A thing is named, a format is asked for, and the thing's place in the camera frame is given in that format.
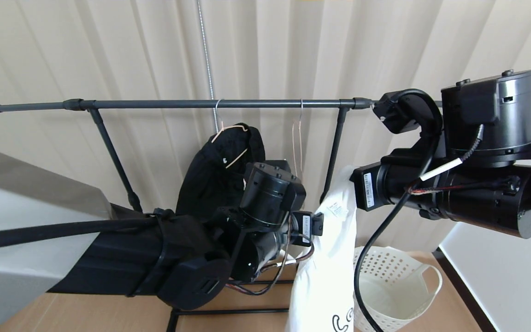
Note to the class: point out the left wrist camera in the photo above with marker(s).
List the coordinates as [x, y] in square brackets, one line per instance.
[281, 166]

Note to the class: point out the thin grey curtain wand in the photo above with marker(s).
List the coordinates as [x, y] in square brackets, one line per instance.
[208, 69]

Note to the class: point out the black garment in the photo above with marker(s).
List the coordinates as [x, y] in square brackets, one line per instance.
[210, 180]

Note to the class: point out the white laundry basket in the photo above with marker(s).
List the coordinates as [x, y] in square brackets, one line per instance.
[404, 295]

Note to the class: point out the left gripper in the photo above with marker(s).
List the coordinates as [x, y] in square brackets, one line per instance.
[265, 253]

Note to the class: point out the beige curtain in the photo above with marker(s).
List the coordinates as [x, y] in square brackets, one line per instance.
[85, 46]

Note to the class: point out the pink clothes hanger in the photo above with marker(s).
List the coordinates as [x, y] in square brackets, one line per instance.
[225, 130]
[301, 133]

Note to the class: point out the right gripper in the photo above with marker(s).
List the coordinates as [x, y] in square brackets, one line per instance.
[477, 198]

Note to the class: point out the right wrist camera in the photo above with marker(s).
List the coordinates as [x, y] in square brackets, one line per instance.
[399, 113]

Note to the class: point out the white printed garment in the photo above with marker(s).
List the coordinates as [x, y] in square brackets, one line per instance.
[325, 276]

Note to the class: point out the black clothes rack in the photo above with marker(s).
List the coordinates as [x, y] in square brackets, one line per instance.
[155, 104]

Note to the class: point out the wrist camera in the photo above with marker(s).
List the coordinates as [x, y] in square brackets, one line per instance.
[281, 166]
[399, 113]

